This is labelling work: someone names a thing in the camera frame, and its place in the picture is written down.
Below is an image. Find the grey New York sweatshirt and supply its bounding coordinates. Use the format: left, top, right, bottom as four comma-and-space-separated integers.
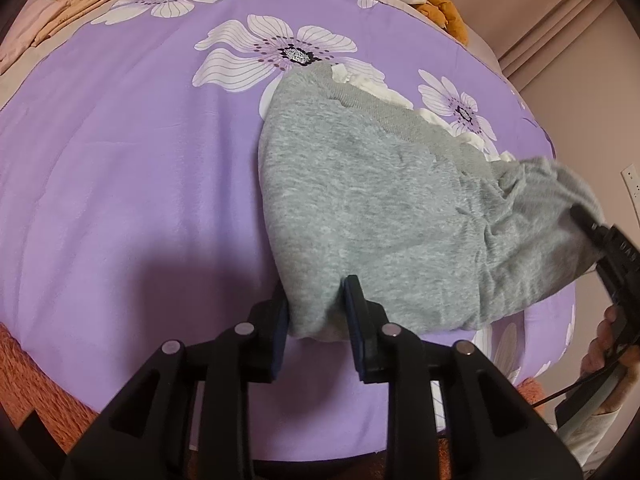
258, 63, 602, 341

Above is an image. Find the pink curtain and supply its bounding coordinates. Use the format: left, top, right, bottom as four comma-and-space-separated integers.
414, 0, 622, 94

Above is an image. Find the purple floral bed sheet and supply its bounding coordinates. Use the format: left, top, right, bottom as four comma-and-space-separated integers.
0, 0, 576, 463

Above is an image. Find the white wall power strip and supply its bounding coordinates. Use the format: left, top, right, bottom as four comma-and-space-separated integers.
620, 164, 640, 210

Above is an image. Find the folded orange garment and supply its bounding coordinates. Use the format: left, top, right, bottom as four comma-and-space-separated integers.
30, 0, 111, 47

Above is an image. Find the folded pink garment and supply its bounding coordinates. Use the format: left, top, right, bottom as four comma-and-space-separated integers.
0, 0, 66, 75

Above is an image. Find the black cable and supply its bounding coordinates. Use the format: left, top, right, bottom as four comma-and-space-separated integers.
529, 343, 640, 409

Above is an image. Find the person right hand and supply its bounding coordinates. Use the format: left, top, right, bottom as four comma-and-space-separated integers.
580, 306, 639, 415

